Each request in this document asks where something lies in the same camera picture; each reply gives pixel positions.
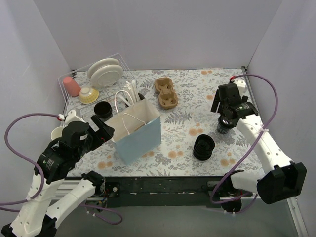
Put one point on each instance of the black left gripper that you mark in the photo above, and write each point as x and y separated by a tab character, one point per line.
103	129

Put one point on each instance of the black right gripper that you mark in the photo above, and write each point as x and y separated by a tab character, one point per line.
216	105

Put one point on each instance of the light blue paper bag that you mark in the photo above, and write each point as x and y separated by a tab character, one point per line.
130	145

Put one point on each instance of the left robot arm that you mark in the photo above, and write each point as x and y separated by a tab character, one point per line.
37	217

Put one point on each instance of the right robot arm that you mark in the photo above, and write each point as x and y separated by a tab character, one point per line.
283	177

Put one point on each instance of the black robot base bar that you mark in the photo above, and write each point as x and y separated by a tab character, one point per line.
157	191

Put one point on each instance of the stack of black cups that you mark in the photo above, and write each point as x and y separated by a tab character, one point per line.
103	110

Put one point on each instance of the grey-green ceramic mug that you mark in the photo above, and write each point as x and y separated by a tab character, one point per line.
57	133

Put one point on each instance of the yellow polka dot bowl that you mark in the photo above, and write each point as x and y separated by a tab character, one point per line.
88	95

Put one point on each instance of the stack of black lids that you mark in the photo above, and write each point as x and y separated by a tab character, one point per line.
203	147

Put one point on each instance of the floral patterned table mat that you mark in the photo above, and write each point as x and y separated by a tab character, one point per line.
180	127

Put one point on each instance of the pink plastic cup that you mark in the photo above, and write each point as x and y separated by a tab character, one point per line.
71	86

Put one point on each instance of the wrapped white straws bundle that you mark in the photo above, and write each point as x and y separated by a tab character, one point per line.
130	93

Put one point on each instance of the grey cylindrical straw holder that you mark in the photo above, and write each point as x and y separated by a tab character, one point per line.
141	96

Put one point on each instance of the white ceramic plate front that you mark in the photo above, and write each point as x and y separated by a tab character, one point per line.
106	76

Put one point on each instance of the white ceramic plate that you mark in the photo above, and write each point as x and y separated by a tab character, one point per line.
106	76
101	63

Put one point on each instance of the white ceramic plate back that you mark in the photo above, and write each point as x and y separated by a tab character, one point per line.
101	63

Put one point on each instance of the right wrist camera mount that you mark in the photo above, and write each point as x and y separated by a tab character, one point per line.
241	85

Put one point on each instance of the white wire dish rack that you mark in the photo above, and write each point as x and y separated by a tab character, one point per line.
105	93

